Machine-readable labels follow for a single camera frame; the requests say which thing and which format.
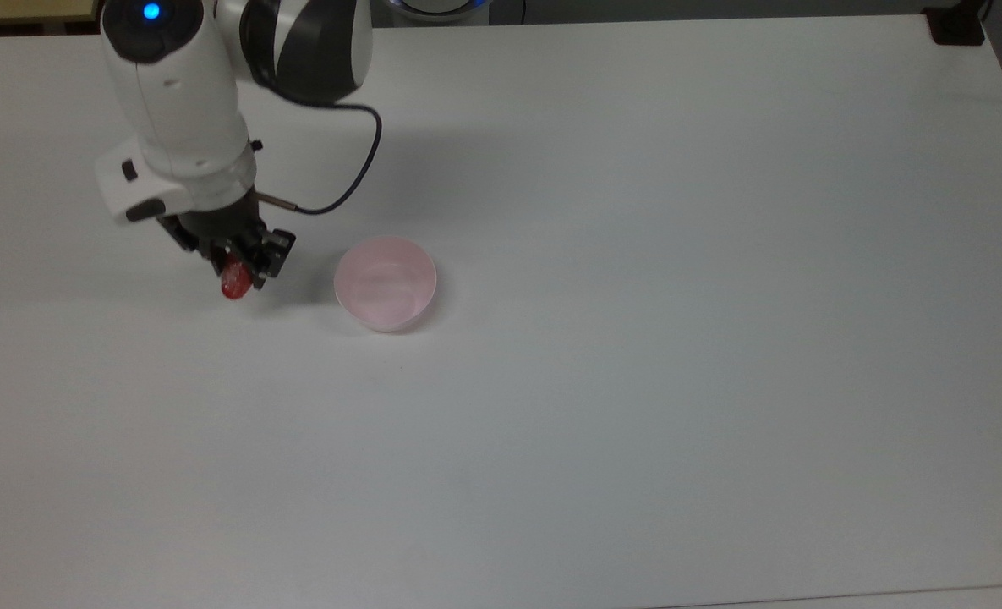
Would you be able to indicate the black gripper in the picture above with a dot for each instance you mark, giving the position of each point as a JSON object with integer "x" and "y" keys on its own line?
{"x": 213, "y": 222}

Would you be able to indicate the white adjacent table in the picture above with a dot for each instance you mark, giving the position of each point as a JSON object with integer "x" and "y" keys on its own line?
{"x": 889, "y": 599}

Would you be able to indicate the black corner table clamp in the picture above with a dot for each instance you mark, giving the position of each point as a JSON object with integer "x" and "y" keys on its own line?
{"x": 957, "y": 25}

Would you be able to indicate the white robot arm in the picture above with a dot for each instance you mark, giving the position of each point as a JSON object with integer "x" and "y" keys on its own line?
{"x": 188, "y": 93}

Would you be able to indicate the red strawberry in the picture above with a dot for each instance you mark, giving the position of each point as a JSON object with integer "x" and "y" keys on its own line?
{"x": 235, "y": 281}

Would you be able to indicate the yellow wooden surface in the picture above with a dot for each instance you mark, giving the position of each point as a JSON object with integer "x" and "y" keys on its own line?
{"x": 27, "y": 8}

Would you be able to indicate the pink plastic bowl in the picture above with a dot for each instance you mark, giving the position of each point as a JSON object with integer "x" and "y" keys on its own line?
{"x": 385, "y": 283}

